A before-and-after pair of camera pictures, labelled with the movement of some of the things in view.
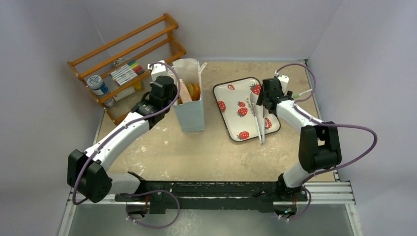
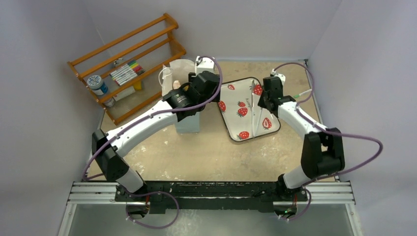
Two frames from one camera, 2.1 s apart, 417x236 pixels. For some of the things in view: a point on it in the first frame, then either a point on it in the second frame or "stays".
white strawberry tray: [234, 100] stays
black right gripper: [265, 101] stays
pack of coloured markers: [127, 72] stays
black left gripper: [173, 95] → [193, 77]
